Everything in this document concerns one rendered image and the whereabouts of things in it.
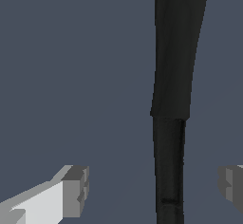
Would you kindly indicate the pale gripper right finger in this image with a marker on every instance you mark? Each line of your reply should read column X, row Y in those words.
column 233, row 183

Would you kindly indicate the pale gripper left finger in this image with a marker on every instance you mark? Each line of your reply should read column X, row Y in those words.
column 47, row 199

